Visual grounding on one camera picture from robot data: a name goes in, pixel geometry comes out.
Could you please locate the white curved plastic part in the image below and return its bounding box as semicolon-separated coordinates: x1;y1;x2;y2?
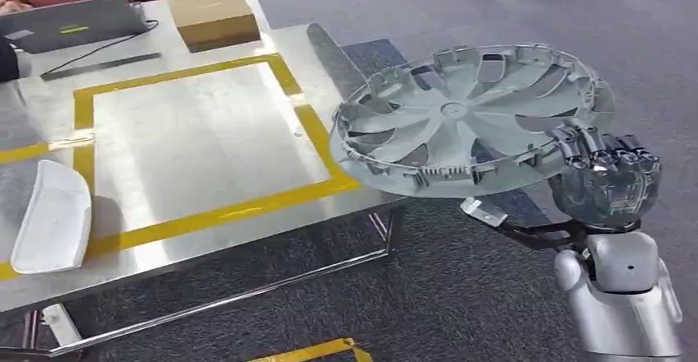
10;159;93;276

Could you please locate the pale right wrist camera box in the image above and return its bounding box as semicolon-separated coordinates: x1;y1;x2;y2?
458;196;510;229

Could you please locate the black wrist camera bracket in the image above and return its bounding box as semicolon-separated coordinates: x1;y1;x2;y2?
492;216;591;253

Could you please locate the grey laptop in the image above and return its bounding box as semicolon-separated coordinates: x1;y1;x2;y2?
0;0;152;56

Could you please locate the brown cardboard box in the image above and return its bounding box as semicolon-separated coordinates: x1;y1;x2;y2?
165;0;263;55

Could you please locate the thin black cable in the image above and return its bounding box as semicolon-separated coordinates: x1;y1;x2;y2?
40;19;161;77

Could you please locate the black object at bench edge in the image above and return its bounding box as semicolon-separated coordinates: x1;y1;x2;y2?
0;36;21;84

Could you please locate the flat black strip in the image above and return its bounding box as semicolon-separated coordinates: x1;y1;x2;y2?
40;50;164;82

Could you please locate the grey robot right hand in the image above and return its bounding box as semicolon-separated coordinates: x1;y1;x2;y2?
547;124;663;231

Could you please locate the steel bench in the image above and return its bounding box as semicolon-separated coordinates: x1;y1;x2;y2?
0;0;411;362

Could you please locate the grey plastic wheel cover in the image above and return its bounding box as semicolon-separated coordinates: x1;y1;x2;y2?
328;42;617;199

